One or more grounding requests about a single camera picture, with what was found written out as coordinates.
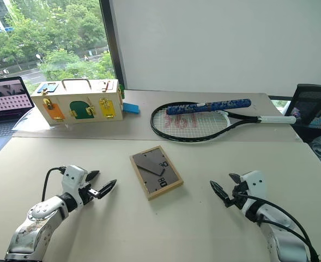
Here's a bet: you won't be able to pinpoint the wooden lock busy box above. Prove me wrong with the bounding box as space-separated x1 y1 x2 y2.
30 78 125 127

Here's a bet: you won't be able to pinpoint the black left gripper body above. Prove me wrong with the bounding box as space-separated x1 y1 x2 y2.
78 182 100 206

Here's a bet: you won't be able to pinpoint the black white tennis racket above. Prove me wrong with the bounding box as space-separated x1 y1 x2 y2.
150 102 302 144

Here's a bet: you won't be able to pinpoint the blue rectangular block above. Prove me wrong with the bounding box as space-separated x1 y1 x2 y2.
122 102 141 115

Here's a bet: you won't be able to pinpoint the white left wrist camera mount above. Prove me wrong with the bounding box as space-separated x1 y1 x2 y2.
61 164 88 211

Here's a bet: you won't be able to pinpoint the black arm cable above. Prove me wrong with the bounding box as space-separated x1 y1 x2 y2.
238 192 320 262
41 166 67 203

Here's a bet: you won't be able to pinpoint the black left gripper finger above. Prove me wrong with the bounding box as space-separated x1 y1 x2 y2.
84 170 100 182
94 179 118 199

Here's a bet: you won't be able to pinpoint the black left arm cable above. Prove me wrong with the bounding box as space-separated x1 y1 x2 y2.
41 166 67 203

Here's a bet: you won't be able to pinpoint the wooden picture frame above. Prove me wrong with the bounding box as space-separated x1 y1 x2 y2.
129 145 184 201

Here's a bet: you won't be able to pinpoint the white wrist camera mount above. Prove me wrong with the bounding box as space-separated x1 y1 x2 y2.
61 164 88 211
239 170 268 217

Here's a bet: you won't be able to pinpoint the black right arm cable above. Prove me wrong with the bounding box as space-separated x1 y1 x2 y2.
238 192 320 262

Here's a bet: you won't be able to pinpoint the blue patterned roll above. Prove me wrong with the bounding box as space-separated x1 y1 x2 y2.
165 98 252 116

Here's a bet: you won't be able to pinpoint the laptop computer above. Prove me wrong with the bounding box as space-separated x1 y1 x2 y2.
0 76 36 157

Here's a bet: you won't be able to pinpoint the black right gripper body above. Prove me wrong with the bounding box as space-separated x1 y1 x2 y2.
229 182 250 210

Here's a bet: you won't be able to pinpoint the black mesh office chair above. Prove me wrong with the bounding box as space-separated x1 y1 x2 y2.
283 83 321 143

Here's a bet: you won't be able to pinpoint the dark window frame post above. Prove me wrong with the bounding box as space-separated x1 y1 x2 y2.
99 0 129 91

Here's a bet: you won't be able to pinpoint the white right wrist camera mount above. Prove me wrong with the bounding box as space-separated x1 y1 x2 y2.
239 170 268 217

